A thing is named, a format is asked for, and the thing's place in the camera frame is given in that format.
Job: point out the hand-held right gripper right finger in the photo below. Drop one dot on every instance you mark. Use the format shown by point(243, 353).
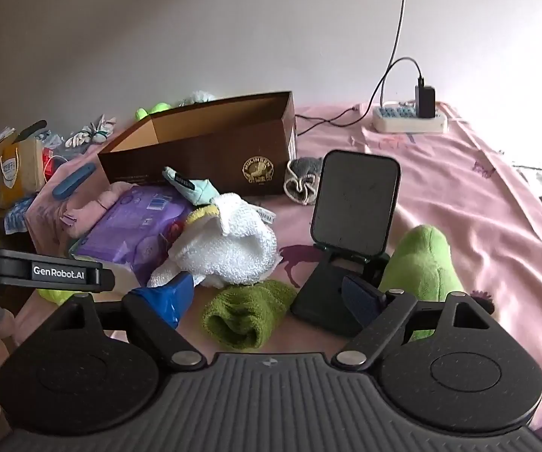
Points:
point(363, 302)

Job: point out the white striped cloth bundle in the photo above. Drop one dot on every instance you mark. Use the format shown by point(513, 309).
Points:
point(87, 134)

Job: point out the brown paper bag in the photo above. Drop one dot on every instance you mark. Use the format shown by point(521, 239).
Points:
point(16, 174)

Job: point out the white power strip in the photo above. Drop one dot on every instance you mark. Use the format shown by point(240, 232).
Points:
point(407, 125)

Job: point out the black oblong object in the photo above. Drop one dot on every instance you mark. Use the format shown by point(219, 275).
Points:
point(33, 128)

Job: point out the pink fleece cloth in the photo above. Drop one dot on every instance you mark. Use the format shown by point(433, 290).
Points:
point(111, 200)

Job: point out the patterned white cloth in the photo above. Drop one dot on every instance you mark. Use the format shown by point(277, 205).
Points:
point(539, 174)

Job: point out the lime plush toy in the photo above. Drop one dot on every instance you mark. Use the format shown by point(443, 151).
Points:
point(158, 108)

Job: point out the blue glasses case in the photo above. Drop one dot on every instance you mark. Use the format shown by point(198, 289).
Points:
point(73, 181)

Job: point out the black folding phone stand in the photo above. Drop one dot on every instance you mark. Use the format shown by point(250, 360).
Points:
point(320, 296)

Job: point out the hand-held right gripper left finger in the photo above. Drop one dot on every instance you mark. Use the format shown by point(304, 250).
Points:
point(176, 297)

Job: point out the green plush toy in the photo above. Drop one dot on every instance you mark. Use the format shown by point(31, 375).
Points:
point(417, 259)

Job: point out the yellow-green soft toy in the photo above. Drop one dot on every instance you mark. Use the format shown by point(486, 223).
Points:
point(54, 295)

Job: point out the brown cardboard box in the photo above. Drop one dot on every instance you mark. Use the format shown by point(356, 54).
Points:
point(214, 160)

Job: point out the pink printed bedsheet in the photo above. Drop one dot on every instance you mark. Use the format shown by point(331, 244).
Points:
point(440, 188)

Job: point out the purple tissue pack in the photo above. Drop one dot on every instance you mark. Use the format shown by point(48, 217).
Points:
point(125, 230)

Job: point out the grey knitted pouch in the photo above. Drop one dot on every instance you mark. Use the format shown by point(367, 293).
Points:
point(299, 179)

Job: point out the red packet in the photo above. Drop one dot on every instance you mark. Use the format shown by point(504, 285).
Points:
point(48, 162)

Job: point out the green towel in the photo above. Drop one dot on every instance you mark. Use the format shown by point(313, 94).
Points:
point(242, 315)

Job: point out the blue patterned packet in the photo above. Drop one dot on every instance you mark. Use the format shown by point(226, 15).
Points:
point(16, 214)

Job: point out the black charger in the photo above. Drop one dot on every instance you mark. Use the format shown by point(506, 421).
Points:
point(425, 101)

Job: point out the light teal sock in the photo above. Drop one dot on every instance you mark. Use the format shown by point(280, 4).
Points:
point(200, 188)

